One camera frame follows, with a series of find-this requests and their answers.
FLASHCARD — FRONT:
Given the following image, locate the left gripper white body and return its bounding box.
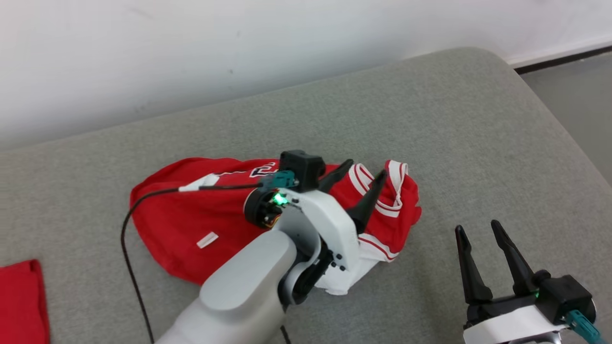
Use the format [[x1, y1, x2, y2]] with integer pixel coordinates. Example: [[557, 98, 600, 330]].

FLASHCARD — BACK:
[[244, 186, 361, 285]]

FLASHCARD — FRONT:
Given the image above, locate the red jersey with white trim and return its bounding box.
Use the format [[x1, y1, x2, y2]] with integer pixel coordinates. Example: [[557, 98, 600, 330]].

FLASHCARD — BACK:
[[130, 158, 422, 296]]

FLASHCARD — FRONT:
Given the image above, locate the white wall baseboard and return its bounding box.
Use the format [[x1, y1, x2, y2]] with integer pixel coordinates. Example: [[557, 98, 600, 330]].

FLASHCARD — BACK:
[[504, 36, 612, 75]]

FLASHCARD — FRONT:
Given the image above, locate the teal left camera connector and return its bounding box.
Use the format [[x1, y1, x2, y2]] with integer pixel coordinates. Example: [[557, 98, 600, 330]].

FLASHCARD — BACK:
[[261, 171, 299, 189]]

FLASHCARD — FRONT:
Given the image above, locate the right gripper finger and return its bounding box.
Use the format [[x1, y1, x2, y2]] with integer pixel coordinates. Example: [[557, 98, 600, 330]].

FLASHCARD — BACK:
[[454, 225, 493, 305], [491, 220, 539, 296]]

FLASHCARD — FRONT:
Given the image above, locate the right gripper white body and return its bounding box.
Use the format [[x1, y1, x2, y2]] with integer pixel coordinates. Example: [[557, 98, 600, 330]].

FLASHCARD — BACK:
[[462, 292, 570, 344]]

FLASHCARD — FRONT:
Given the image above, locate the folded red cloth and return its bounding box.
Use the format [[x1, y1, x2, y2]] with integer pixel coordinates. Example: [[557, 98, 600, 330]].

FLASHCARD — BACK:
[[0, 259, 51, 344]]

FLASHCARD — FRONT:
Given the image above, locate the teal camera connector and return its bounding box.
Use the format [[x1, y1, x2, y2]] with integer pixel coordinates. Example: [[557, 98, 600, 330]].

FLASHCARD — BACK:
[[261, 171, 299, 189], [564, 310, 605, 344]]

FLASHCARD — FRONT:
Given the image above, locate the teal right camera connector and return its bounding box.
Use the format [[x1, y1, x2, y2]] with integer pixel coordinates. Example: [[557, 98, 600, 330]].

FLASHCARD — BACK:
[[564, 310, 605, 344]]

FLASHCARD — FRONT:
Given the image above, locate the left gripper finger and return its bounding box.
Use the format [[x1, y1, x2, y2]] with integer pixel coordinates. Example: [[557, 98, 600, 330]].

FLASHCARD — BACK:
[[346, 169, 387, 235], [317, 160, 355, 193]]

